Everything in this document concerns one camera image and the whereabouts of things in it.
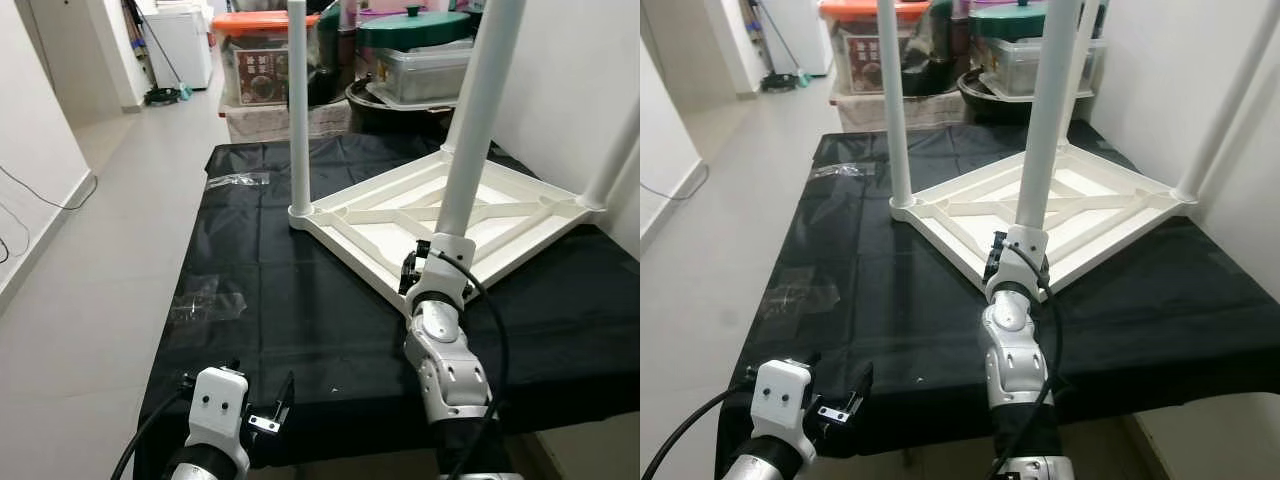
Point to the black tablecloth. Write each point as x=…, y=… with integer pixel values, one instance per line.
x=880, y=340
x=300, y=340

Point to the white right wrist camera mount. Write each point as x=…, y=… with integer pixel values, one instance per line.
x=1022, y=255
x=448, y=262

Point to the beige cloth covered bench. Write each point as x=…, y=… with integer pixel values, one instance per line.
x=270, y=122
x=870, y=112

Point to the black floor mop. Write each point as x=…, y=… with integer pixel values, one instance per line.
x=163, y=97
x=780, y=82

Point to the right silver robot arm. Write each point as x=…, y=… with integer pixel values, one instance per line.
x=1015, y=360
x=450, y=370

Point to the dark green lid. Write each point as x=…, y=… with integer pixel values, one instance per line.
x=410, y=28
x=1005, y=20

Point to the orange lidded storage box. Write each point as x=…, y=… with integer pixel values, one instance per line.
x=255, y=60
x=860, y=50

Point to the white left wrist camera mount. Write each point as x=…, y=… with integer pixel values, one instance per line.
x=218, y=405
x=782, y=395

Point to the clear plastic storage box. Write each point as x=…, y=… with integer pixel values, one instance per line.
x=1010, y=68
x=420, y=78

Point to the clear plastic film piece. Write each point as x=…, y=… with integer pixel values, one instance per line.
x=235, y=181
x=842, y=170

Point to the black plastic bag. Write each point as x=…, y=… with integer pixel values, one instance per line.
x=325, y=70
x=925, y=60

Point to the purple plastic container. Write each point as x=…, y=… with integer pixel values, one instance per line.
x=375, y=12

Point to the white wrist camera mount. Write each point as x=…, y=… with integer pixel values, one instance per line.
x=448, y=262
x=218, y=405
x=1022, y=255
x=782, y=395

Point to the black round basin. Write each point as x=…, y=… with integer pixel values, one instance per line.
x=390, y=115
x=990, y=105

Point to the white plastic children table top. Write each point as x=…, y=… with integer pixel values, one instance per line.
x=380, y=245
x=960, y=235

